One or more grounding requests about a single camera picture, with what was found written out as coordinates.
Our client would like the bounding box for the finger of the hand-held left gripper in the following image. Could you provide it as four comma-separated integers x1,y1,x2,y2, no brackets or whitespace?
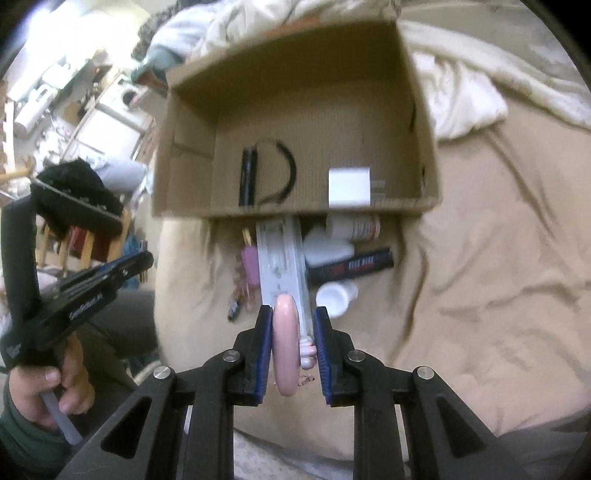
58,251,155,296

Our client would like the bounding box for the white charger plug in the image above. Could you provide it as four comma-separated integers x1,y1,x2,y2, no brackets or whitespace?
327,167,387,209

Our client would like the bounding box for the white bottle with red label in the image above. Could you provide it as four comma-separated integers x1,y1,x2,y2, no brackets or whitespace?
325,214,382,243

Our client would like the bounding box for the white duvet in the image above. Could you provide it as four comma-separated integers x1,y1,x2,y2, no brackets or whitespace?
152,0,591,140

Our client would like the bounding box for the person's left forearm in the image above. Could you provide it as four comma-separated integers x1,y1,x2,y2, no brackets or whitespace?
0,383,81,480

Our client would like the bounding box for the cardboard box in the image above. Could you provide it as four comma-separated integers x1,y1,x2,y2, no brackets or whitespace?
151,21,441,219

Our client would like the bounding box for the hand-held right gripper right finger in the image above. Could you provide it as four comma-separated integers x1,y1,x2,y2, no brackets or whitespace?
314,305,533,480

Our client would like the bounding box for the wooden chair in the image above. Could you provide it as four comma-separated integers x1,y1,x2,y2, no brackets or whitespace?
36,208,136,280

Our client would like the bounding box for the small white bottle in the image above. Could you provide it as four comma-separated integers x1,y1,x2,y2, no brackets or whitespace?
316,282,359,319

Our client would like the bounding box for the long white box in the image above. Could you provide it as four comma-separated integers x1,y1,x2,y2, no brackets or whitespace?
255,216,311,337

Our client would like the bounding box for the plain white bottle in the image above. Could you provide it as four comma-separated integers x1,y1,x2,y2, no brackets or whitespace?
302,231,356,267

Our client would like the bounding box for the white washing machine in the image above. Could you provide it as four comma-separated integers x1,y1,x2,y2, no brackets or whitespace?
93,75,156,136

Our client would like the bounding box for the pink round compact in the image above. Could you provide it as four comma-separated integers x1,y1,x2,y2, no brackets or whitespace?
271,294,319,398

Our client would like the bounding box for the pink perfume bottle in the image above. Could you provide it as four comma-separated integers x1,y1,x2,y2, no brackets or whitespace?
240,228,260,296

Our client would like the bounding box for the black tube with red print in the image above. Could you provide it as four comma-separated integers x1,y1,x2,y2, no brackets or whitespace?
307,247,395,287

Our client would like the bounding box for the teal cloth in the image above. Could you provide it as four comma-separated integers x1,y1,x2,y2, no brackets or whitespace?
131,45,186,89

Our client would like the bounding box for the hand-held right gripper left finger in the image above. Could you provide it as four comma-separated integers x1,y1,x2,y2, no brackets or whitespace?
55,305,274,480

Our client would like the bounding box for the black flashlight with strap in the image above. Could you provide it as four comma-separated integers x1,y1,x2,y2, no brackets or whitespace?
237,137,297,208

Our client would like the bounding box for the person's left hand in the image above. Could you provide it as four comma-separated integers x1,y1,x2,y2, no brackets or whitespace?
8,331,96,431

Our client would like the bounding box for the beige bed sheet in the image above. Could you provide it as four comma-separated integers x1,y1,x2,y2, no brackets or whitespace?
152,104,591,462

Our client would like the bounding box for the black cloth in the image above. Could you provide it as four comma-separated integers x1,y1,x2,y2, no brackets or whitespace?
36,159,123,234

